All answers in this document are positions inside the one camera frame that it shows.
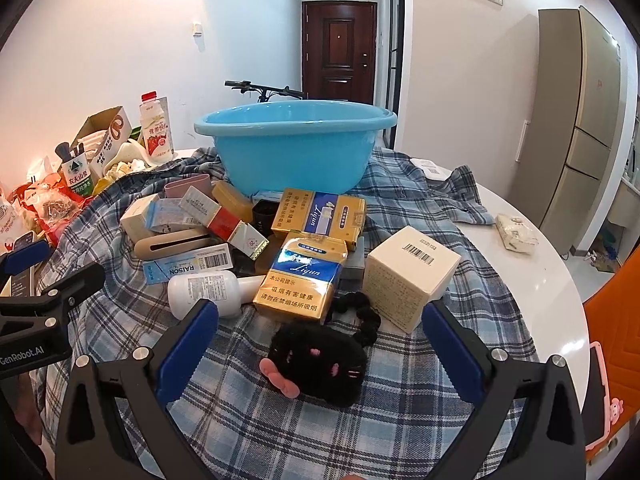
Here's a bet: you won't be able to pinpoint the open cardboard box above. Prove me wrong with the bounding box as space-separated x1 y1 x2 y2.
70 106 134 172

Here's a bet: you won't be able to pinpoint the red cap milk bottle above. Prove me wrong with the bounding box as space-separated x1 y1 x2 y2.
139 91 175 166

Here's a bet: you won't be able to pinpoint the black box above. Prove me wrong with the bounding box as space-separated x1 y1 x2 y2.
251 200 281 234

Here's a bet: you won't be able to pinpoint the gold blue cigarette carton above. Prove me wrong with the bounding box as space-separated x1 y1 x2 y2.
252 234 349 324
271 188 367 253

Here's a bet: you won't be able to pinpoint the red white box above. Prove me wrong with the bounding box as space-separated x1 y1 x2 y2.
179 186 271 261

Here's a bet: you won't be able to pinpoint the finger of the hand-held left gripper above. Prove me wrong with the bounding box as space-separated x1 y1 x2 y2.
36 262 107 312
0 239 54 281

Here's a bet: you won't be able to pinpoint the grey box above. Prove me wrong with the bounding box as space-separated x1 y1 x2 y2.
344 250 369 282

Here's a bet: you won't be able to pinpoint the black framed glass door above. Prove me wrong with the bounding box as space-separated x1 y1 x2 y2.
385 0 406 151

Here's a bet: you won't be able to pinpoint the pink frame case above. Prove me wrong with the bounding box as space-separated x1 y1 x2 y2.
582 342 626 453

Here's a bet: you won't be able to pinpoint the orange chair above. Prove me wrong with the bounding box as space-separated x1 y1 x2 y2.
582 255 640 461

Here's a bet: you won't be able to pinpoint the mauve case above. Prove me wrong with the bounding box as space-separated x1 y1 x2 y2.
165 173 212 200

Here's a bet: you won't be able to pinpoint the white tissue pack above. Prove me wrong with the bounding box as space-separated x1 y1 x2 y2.
495 213 540 252

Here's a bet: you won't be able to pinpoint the green white carton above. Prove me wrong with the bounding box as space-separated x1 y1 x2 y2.
59 155 94 199

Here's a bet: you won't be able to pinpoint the cream cube box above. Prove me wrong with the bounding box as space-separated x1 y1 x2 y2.
363 225 462 334

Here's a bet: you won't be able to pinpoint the beige refrigerator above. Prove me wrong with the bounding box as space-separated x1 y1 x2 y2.
510 6 636 257

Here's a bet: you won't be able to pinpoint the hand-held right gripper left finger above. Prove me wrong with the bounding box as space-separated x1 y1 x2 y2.
55 299 221 480

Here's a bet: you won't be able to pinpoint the beige slotted case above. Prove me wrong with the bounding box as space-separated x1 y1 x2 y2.
134 227 213 262

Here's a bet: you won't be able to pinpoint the pile of snack packets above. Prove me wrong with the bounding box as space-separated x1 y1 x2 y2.
0 157 77 256

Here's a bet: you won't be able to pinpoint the white flat box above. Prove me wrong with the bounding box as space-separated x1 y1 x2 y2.
410 157 451 180

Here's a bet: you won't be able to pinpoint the blue plaid shirt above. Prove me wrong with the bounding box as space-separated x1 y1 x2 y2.
37 146 538 480

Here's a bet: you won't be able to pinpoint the makeup brushes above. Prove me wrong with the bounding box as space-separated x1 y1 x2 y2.
55 141 87 162

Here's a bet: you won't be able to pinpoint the crumpled white bags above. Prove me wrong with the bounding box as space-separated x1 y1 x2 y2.
94 140 152 182

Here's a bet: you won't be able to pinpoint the amber yellow box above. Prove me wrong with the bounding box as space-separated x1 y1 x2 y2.
211 181 254 224

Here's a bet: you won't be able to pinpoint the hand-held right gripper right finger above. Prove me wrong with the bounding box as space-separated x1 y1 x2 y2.
421 300 586 480

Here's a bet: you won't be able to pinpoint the white plastic bottle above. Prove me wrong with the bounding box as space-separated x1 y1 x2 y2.
167 270 267 320

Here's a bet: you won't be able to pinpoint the blue white long box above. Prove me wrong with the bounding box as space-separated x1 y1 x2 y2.
142 243 234 285

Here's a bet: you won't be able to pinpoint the white blue small box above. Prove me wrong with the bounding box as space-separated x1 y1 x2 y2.
120 194 182 241

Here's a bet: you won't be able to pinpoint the black bicycle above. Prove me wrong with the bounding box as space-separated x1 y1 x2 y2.
224 80 307 102

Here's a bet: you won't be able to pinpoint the black hair scrunchie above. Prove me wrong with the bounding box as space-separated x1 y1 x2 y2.
334 291 382 347

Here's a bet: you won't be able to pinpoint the brown wooden door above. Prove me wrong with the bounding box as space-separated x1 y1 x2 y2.
301 1 376 106

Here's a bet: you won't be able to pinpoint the blue plastic basin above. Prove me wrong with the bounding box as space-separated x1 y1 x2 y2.
194 101 398 197

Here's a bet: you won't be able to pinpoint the black plush toy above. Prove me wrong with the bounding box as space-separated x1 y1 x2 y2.
259 322 368 401

